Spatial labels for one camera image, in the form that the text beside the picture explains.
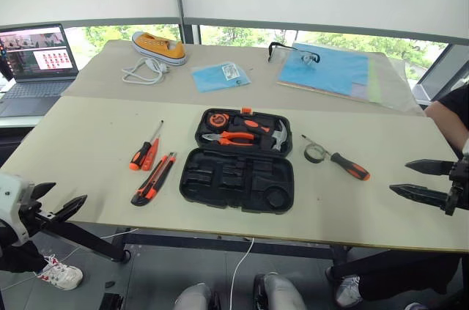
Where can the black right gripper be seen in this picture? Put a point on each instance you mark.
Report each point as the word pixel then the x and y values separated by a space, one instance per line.
pixel 461 189

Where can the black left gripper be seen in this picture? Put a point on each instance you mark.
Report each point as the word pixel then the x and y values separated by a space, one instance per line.
pixel 33 214

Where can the long shaft orange black screwdriver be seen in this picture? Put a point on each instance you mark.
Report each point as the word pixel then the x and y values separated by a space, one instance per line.
pixel 141 154

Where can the orange black utility knife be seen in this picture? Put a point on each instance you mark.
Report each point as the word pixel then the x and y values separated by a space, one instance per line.
pixel 154 180

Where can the orange tester pen screwdriver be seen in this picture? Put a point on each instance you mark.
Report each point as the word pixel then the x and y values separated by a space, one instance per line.
pixel 150 156

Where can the black electrical tape roll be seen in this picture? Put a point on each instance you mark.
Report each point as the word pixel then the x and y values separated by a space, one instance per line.
pixel 307 154

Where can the black tool case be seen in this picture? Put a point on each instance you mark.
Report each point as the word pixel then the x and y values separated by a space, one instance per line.
pixel 234 181

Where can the bare person forearm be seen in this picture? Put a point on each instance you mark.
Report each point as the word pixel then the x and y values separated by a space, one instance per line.
pixel 445 123

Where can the person black trousers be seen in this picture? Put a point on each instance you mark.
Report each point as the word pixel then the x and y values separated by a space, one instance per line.
pixel 403 269
pixel 18 257

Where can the white red sneaker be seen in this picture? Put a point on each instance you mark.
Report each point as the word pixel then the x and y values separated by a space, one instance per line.
pixel 64 275

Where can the person black shirt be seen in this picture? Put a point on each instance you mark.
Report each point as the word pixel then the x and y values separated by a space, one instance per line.
pixel 459 99

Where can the grey laptop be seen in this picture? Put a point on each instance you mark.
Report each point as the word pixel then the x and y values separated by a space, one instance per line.
pixel 36 90

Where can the small black floor device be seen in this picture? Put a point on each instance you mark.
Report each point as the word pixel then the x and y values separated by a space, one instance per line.
pixel 110 302

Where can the grey sneaker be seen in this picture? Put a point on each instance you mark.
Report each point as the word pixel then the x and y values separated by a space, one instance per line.
pixel 346 289

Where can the clear bag of coloured sheets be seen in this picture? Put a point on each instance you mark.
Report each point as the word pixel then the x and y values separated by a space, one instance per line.
pixel 322 72

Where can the brown kraft paper sheet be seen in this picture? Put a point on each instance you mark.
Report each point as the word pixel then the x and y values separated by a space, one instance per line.
pixel 165 88

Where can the grey rounded shape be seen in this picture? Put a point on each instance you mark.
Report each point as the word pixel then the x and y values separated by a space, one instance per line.
pixel 280 291
pixel 194 297

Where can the orange black tape measure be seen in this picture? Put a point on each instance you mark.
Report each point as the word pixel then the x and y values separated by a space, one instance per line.
pixel 217 120

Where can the yellow canvas sneaker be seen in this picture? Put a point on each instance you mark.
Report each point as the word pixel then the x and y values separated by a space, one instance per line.
pixel 161 48

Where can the blue packet with label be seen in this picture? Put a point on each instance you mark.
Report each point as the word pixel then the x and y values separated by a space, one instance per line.
pixel 209 79

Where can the clear safety glasses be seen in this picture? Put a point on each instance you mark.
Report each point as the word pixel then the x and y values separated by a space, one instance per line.
pixel 278 53

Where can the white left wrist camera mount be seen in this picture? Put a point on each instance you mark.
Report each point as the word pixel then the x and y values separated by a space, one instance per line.
pixel 12 196

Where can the black table frame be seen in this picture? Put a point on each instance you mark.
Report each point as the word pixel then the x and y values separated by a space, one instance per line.
pixel 220 243

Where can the grey window post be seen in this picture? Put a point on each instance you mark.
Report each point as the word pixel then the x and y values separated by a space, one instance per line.
pixel 187 33

